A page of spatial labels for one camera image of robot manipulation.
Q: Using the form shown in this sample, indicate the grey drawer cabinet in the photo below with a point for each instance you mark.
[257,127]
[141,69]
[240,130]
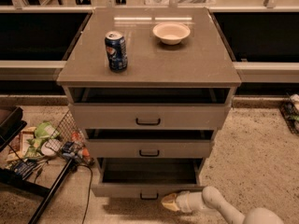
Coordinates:
[198,61]

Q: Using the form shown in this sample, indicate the grey bottom drawer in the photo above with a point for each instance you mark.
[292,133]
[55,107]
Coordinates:
[146,178]

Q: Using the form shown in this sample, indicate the white paper bowl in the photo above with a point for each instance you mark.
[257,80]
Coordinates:
[171,33]

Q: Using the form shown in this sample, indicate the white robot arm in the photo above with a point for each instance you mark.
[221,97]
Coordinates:
[210,201]

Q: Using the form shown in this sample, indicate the grey drawer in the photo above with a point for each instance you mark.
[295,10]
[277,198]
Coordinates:
[108,143]
[146,178]
[149,108]

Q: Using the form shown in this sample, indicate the black wire basket right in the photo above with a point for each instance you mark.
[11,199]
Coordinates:
[290,112]

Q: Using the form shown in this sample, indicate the blue Pepsi can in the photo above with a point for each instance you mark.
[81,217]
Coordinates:
[116,51]

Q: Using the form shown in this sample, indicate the green snack bag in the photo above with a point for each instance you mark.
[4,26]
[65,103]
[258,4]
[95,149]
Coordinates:
[39,139]

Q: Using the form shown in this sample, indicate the yellow-tipped gripper finger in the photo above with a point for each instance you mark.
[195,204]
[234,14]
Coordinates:
[169,202]

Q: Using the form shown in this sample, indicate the grey middle drawer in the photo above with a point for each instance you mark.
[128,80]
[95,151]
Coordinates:
[108,143]

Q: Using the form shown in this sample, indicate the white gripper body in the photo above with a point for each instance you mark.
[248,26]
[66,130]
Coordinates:
[185,201]

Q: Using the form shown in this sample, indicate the black wire basket left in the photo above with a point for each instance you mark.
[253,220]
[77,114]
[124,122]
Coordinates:
[66,141]

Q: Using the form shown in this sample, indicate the black wire basket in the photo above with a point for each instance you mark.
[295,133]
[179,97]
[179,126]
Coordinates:
[66,141]
[290,112]

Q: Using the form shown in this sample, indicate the grey top drawer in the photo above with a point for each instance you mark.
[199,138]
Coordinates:
[149,108]

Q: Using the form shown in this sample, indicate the blue snack packet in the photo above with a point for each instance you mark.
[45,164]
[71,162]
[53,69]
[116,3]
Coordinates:
[24,169]

